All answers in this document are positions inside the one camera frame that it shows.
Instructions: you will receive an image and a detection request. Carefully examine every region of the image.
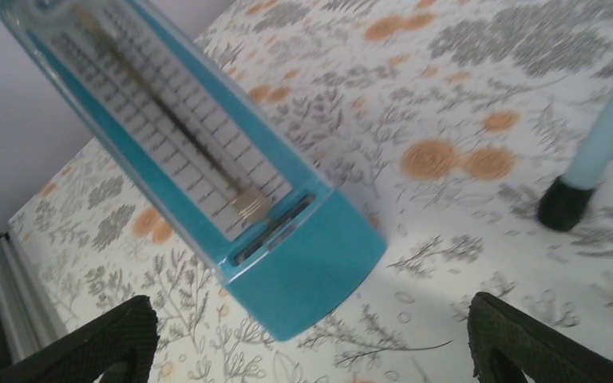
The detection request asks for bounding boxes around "light blue music stand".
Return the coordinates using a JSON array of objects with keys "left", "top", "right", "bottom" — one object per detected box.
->
[{"left": 536, "top": 91, "right": 613, "bottom": 232}]

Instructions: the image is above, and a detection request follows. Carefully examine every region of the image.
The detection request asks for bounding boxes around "aluminium mounting rail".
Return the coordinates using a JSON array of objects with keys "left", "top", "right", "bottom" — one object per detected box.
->
[{"left": 0, "top": 232, "right": 67, "bottom": 374}]

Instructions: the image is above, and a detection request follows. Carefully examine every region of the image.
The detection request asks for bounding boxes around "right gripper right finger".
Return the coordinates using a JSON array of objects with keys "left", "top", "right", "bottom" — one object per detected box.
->
[{"left": 467, "top": 292, "right": 613, "bottom": 383}]

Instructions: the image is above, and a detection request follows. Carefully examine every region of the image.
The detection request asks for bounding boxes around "floral patterned table mat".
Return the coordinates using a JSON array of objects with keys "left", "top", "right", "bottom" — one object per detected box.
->
[{"left": 10, "top": 1, "right": 613, "bottom": 382}]

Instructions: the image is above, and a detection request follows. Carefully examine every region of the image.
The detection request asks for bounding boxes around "blue metronome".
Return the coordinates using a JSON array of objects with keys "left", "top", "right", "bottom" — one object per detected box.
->
[{"left": 0, "top": 1, "right": 386, "bottom": 341}]

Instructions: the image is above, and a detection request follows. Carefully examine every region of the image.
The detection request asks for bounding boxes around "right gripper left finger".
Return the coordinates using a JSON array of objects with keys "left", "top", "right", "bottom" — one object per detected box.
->
[{"left": 0, "top": 295, "right": 159, "bottom": 383}]

